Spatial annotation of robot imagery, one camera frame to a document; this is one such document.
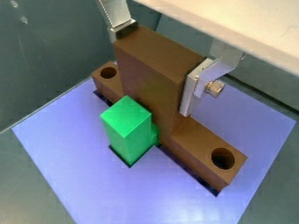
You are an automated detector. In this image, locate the green U-shaped block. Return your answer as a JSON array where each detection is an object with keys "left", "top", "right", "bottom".
[{"left": 98, "top": 95, "right": 158, "bottom": 166}]

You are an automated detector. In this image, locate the brown T-shaped block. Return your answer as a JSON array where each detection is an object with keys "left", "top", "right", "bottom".
[{"left": 90, "top": 26, "right": 246, "bottom": 191}]

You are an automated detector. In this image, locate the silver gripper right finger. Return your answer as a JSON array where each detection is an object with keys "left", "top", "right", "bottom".
[{"left": 180, "top": 39, "right": 244, "bottom": 116}]

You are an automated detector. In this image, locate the purple base board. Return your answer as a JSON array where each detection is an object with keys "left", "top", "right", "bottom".
[{"left": 13, "top": 80, "right": 294, "bottom": 224}]

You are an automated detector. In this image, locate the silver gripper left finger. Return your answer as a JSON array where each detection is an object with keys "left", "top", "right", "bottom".
[{"left": 94, "top": 0, "right": 137, "bottom": 42}]

